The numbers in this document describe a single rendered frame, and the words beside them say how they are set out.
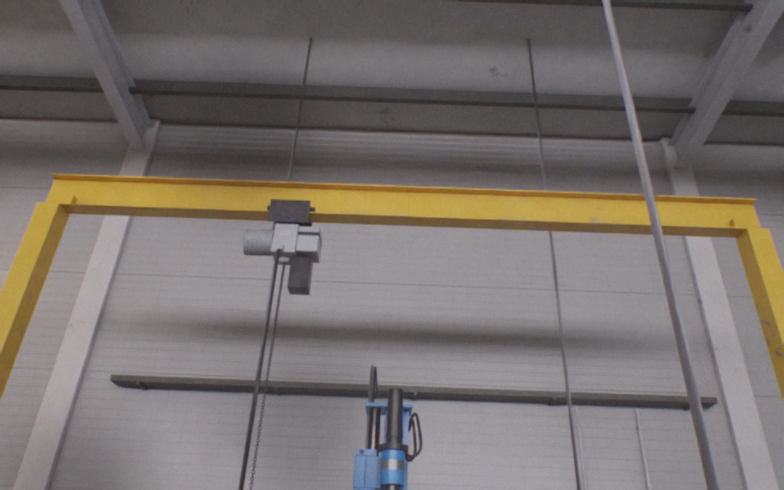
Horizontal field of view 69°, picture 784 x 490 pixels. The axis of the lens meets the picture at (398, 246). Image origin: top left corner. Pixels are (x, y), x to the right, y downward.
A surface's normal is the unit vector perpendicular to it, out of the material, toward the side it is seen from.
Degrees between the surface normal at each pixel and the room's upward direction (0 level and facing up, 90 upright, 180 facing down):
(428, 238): 90
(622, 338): 90
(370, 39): 173
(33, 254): 90
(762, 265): 90
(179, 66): 173
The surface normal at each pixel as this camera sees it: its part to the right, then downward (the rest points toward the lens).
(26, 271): 0.01, -0.50
